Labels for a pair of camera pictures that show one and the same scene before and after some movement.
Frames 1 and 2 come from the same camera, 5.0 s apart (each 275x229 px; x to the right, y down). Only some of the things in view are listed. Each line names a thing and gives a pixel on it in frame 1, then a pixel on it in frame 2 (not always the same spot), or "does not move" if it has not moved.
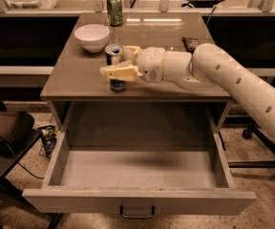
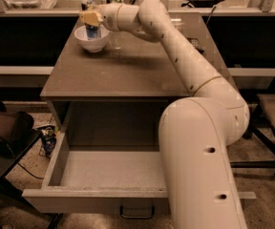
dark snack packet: (190, 43) does not move
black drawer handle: (129, 217) does not move
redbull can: (114, 53) -> (94, 31)
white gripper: (151, 62) -> (109, 16)
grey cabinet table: (80, 99) does not move
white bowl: (93, 37) does not move
